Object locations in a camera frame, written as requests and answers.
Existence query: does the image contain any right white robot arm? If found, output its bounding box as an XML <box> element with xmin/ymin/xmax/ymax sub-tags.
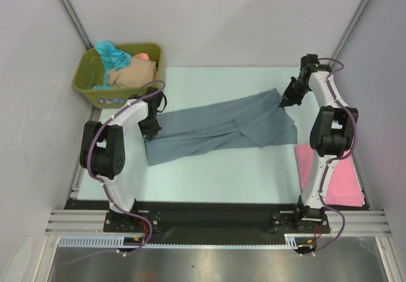
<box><xmin>280</xmin><ymin>54</ymin><xmax>358</xmax><ymax>232</ymax></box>

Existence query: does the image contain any salmon pink t shirt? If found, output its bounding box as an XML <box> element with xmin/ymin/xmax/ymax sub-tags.
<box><xmin>133</xmin><ymin>53</ymin><xmax>150</xmax><ymax>61</ymax></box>

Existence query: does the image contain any right aluminium corner post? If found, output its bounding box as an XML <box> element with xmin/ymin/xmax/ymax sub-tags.
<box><xmin>331</xmin><ymin>0</ymin><xmax>373</xmax><ymax>60</ymax></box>

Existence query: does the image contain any aluminium front rail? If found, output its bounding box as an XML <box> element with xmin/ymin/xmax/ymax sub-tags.
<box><xmin>46</xmin><ymin>210</ymin><xmax>392</xmax><ymax>237</ymax></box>

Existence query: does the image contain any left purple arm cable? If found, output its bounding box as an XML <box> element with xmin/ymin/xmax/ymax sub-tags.
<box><xmin>85</xmin><ymin>79</ymin><xmax>167</xmax><ymax>258</ymax></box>

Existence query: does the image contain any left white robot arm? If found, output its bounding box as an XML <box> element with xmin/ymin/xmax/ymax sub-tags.
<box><xmin>79</xmin><ymin>87</ymin><xmax>167</xmax><ymax>231</ymax></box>

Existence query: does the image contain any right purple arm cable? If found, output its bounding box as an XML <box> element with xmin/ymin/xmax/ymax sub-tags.
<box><xmin>298</xmin><ymin>58</ymin><xmax>359</xmax><ymax>257</ymax></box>

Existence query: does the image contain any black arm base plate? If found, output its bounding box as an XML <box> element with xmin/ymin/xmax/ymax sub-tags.
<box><xmin>64</xmin><ymin>199</ymin><xmax>331</xmax><ymax>246</ymax></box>

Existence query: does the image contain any aluminium corner post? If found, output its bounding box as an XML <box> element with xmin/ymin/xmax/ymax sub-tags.
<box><xmin>331</xmin><ymin>0</ymin><xmax>373</xmax><ymax>60</ymax></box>
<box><xmin>58</xmin><ymin>0</ymin><xmax>93</xmax><ymax>50</ymax></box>

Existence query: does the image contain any grey blue t shirt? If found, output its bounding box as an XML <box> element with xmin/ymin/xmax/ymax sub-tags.
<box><xmin>145</xmin><ymin>89</ymin><xmax>298</xmax><ymax>166</ymax></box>

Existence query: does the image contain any left aluminium corner post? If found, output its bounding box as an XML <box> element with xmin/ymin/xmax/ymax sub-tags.
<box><xmin>58</xmin><ymin>0</ymin><xmax>93</xmax><ymax>50</ymax></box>

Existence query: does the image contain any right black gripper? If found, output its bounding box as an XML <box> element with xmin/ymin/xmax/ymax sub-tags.
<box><xmin>279</xmin><ymin>76</ymin><xmax>311</xmax><ymax>108</ymax></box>

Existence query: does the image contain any beige t shirt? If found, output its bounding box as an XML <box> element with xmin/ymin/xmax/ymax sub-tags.
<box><xmin>107</xmin><ymin>57</ymin><xmax>156</xmax><ymax>88</ymax></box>

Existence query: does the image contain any olive green plastic bin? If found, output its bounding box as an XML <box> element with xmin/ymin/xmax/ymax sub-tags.
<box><xmin>72</xmin><ymin>43</ymin><xmax>163</xmax><ymax>109</ymax></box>

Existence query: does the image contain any blue slotted cable duct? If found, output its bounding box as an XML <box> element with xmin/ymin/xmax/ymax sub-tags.
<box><xmin>58</xmin><ymin>235</ymin><xmax>305</xmax><ymax>250</ymax></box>

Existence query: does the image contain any folded pink t shirt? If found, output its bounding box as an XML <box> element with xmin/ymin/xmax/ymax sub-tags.
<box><xmin>294</xmin><ymin>145</ymin><xmax>365</xmax><ymax>207</ymax></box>

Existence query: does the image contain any turquoise t shirt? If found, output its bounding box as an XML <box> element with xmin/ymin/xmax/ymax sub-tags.
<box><xmin>93</xmin><ymin>41</ymin><xmax>132</xmax><ymax>90</ymax></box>

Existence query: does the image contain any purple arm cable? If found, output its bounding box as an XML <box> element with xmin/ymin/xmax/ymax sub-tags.
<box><xmin>298</xmin><ymin>58</ymin><xmax>359</xmax><ymax>257</ymax></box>
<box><xmin>85</xmin><ymin>79</ymin><xmax>167</xmax><ymax>258</ymax></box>

